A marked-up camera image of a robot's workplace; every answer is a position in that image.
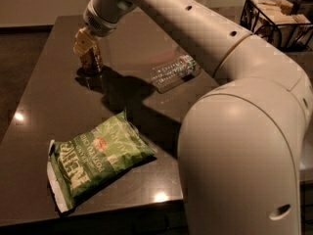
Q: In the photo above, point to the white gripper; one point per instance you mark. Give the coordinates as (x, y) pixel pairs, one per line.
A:
(99, 23)

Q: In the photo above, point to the orange soda can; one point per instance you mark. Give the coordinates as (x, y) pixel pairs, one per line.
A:
(91, 61)

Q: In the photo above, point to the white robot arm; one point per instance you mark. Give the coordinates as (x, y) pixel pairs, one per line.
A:
(239, 146)

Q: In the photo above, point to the clear plastic water bottle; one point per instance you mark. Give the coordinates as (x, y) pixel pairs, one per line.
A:
(170, 75)

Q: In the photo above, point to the green potato chip bag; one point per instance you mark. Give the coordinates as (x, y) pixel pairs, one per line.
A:
(91, 159)

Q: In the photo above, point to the white napkin packets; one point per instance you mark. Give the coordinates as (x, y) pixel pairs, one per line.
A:
(279, 12)

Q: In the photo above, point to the black wire basket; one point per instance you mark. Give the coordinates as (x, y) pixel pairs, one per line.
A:
(286, 37)

